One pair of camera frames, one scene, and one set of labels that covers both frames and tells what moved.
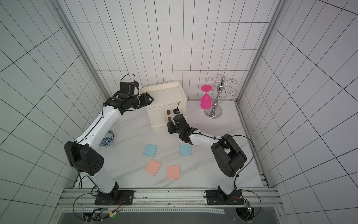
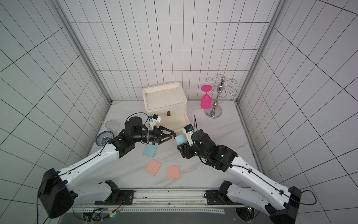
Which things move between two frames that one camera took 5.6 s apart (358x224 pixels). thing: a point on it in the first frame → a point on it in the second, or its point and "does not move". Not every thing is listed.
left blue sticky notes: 149,150 does not move
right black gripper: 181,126 → 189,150
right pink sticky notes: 173,172 does not move
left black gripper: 146,100 → 158,134
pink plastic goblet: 205,101 does not move
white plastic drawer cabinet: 167,97 does not move
